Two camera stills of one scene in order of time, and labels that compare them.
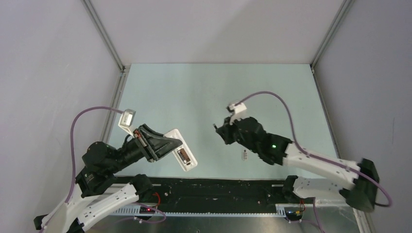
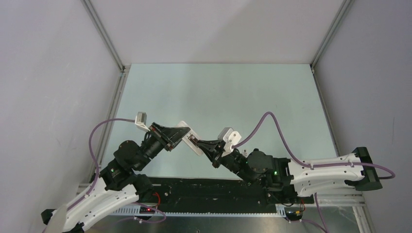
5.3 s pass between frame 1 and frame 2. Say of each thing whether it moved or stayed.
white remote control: moved
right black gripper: moved
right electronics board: stayed
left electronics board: stayed
